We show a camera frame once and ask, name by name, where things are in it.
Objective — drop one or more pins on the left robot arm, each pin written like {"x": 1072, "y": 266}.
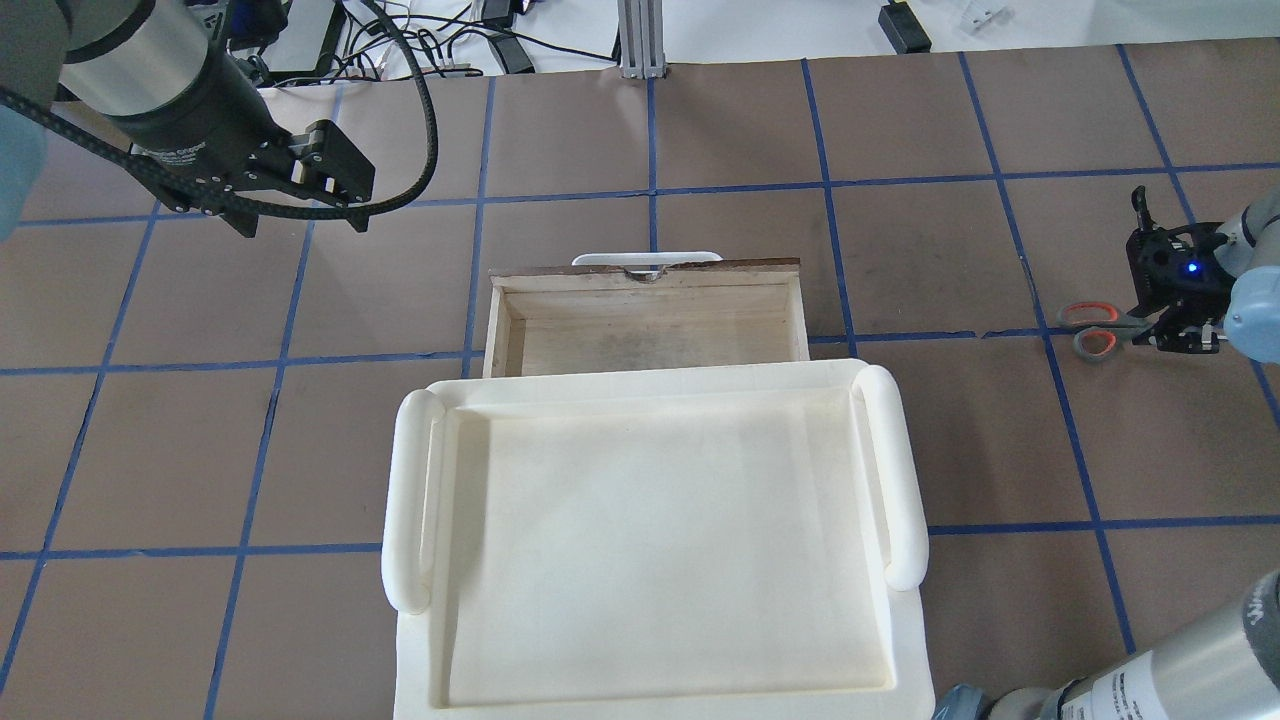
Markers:
{"x": 201, "y": 137}

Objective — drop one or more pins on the black power adapter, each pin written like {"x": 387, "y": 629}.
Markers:
{"x": 903, "y": 29}

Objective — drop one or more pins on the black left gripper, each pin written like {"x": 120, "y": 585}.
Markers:
{"x": 205, "y": 125}

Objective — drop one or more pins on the white plastic tray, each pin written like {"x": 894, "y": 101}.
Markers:
{"x": 721, "y": 542}

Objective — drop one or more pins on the white drawer handle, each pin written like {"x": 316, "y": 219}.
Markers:
{"x": 645, "y": 266}

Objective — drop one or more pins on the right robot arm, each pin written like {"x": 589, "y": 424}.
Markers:
{"x": 1075, "y": 508}

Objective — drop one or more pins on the red grey handled scissors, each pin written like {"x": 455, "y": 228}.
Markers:
{"x": 1099, "y": 331}

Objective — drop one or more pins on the light wooden drawer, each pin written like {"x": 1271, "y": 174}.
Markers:
{"x": 555, "y": 320}

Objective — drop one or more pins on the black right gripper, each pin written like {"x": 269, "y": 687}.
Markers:
{"x": 1172, "y": 272}

